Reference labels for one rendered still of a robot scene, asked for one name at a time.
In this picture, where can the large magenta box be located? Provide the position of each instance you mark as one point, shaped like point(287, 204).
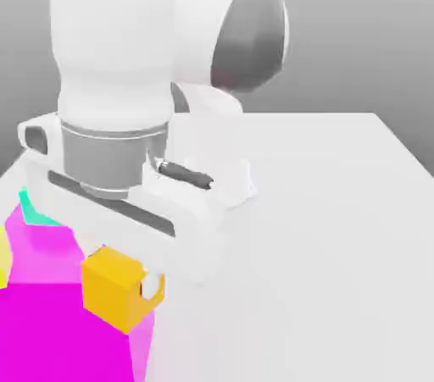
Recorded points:
point(44, 327)

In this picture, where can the small yellow cube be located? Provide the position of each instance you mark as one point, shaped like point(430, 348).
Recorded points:
point(3, 260)

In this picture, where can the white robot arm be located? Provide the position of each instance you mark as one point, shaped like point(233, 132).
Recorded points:
point(112, 50)

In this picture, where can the small teal cube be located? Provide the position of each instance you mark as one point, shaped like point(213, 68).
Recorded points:
point(30, 212)

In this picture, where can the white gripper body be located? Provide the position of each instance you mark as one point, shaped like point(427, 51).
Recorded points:
point(190, 229)

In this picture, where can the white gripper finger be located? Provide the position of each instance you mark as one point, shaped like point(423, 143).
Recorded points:
point(150, 286)

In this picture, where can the small orange cube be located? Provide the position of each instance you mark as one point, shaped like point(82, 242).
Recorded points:
point(108, 287)

